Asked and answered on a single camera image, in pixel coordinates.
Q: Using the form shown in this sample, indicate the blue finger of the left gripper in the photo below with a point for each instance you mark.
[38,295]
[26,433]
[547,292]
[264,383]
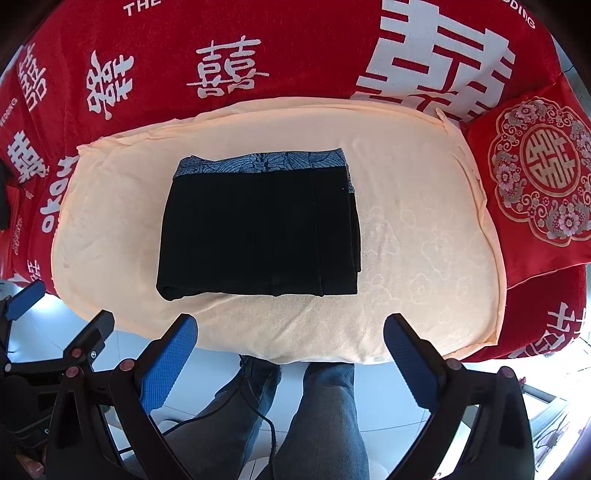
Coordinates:
[13,307]
[84,348]

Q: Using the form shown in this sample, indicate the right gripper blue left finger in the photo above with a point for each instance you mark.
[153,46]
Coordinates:
[137,387]

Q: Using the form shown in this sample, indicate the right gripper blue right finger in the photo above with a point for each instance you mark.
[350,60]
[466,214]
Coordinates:
[437,388]

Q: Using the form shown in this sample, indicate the black pants with blue trim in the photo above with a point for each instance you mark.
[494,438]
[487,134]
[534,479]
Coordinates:
[270,224]

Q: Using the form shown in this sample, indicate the person's left hand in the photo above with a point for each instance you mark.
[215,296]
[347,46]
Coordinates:
[35,469]

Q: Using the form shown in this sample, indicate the person's left jeans leg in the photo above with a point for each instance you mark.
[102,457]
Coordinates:
[218,442]

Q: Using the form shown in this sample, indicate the person's jeans leg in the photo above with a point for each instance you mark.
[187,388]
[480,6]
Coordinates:
[324,440]
[218,442]

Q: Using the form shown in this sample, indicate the metal rack at right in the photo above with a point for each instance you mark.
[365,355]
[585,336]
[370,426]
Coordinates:
[552,418]

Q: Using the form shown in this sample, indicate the person's right jeans leg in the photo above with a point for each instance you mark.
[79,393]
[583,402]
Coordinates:
[324,440]

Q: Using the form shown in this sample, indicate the peach towel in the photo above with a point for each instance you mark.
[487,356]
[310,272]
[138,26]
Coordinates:
[429,247]

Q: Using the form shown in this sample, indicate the red embroidered cushion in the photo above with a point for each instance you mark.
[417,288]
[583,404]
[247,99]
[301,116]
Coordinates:
[533,155]

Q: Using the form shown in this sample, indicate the red sofa cover white characters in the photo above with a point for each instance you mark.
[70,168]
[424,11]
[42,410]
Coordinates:
[97,68]

